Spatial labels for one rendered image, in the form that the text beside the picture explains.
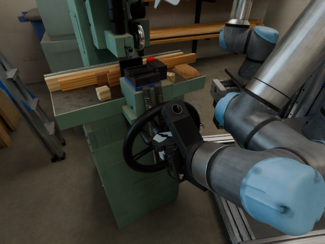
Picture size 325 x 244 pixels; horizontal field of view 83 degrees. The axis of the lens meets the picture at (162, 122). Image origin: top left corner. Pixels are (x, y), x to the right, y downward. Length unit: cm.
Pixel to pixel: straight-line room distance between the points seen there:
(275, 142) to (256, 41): 76
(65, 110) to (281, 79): 59
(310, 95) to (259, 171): 74
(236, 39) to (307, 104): 43
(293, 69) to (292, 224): 23
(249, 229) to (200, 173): 90
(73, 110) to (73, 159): 117
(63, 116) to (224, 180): 53
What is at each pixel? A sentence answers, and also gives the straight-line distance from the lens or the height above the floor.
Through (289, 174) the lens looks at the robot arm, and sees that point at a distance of 22.
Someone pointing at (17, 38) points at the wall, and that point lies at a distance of 318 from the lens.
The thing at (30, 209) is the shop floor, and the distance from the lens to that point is 165.
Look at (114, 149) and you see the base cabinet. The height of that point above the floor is 67.
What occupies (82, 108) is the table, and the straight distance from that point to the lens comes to 66.
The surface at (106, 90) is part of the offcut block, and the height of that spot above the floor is 94.
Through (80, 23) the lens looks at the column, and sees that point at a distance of 93.
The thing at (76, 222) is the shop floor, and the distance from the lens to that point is 146.
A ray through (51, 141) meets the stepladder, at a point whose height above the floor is 22.
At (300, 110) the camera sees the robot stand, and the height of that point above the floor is 79.
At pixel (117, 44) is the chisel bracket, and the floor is 105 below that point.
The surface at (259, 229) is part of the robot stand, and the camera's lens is 122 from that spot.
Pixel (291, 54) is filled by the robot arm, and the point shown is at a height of 114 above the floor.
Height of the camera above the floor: 124
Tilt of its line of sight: 38 degrees down
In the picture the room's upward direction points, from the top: straight up
